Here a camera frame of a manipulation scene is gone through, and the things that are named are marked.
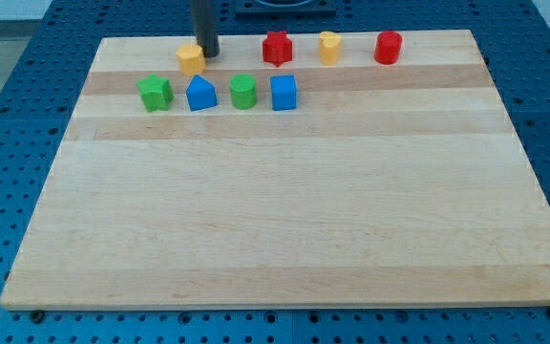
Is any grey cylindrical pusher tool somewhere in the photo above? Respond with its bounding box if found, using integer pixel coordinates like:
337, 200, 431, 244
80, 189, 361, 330
190, 0, 220, 58

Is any wooden board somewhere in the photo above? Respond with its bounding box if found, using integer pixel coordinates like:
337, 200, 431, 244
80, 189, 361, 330
0, 30, 550, 311

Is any blue cube block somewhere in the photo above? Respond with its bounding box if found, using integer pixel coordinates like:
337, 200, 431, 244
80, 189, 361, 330
270, 75, 297, 111

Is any blue triangle block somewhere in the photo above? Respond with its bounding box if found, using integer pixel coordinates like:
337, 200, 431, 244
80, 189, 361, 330
186, 75, 218, 111

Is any red star block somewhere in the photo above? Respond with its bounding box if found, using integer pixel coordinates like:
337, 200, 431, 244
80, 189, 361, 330
262, 31, 293, 67

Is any yellow heart block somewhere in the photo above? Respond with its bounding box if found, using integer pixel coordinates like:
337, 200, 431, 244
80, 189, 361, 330
318, 32, 343, 66

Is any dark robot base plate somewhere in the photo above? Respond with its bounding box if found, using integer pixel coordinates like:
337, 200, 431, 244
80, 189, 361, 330
233, 0, 337, 16

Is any green cylinder block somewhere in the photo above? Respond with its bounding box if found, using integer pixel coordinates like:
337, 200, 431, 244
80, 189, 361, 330
229, 74, 257, 110

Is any red cylinder block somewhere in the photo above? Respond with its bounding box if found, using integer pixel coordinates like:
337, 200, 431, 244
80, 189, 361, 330
373, 31, 403, 65

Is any yellow hexagon block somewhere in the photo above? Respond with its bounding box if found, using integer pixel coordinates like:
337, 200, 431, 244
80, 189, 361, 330
176, 43, 206, 76

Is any green star block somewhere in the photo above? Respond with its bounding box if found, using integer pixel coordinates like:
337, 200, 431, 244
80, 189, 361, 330
136, 75, 174, 113

